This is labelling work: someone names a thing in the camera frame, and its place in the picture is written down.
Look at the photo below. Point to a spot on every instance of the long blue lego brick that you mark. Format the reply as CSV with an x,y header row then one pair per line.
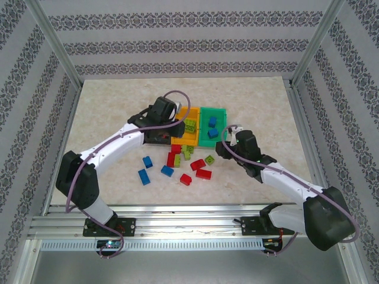
x,y
144,177

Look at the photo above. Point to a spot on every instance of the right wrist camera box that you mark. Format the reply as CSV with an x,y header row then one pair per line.
x,y
238,129

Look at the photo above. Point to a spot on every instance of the small blue lego brick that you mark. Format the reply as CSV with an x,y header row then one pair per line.
x,y
212,133
212,121
167,171
147,162

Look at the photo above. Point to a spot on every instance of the aluminium rail beam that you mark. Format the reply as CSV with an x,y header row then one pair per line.
x,y
189,222

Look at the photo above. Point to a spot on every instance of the yellow plastic bin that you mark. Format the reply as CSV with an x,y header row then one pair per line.
x,y
191,113

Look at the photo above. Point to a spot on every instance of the small electronics board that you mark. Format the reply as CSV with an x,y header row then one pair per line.
x,y
272,242
109,244

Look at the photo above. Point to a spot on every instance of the long red lego brick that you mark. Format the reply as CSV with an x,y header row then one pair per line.
x,y
171,159
164,136
203,174
197,164

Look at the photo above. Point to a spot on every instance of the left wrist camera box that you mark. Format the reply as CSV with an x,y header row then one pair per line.
x,y
178,106

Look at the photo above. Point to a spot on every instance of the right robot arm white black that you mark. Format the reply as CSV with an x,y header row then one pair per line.
x,y
325,219

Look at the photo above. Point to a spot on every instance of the lime green lego brick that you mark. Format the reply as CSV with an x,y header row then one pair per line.
x,y
177,161
191,149
189,122
187,156
185,148
210,159
190,129

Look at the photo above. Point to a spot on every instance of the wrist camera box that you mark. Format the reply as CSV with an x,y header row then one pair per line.
x,y
238,129
178,106

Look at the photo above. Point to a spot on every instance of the aluminium frame post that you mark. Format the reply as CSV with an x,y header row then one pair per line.
x,y
317,44
57,44

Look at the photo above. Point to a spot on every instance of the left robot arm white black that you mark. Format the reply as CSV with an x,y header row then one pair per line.
x,y
112,148

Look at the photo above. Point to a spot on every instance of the aluminium side rail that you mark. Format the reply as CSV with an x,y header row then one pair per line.
x,y
302,118
70,118

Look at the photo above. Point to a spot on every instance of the small red lego brick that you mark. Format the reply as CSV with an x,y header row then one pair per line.
x,y
185,179
176,148

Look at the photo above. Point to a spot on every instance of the green plastic bin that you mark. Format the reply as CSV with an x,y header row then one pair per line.
x,y
204,114

